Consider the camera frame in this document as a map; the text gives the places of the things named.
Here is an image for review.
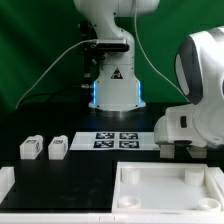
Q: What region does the black cable on table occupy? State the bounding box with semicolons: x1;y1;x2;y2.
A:
18;87;88;107

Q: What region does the grey camera cable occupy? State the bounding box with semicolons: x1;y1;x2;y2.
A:
14;39;98;110

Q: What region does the white square tabletop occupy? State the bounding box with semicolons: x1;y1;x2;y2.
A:
112;162;224;214

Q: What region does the white sheet with tags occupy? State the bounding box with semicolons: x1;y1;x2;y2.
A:
70;132;159;151

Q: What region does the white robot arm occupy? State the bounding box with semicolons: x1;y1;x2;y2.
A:
73;0;224;148

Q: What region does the black camera on base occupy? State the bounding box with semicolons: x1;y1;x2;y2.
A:
78;20;130;82

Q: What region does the white left obstacle bar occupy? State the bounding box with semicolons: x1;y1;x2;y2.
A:
0;167;15;204

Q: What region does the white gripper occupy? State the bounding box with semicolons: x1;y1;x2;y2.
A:
154;104;207;147

